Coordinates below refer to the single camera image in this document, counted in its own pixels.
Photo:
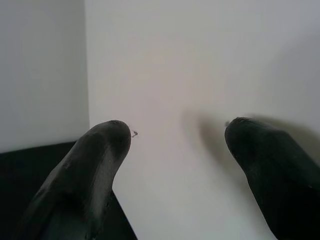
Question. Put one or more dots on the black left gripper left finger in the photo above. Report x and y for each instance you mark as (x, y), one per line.
(80, 180)

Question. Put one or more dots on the white plastic children table top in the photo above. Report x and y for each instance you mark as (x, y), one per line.
(175, 75)

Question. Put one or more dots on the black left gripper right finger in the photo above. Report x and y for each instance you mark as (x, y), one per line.
(282, 175)

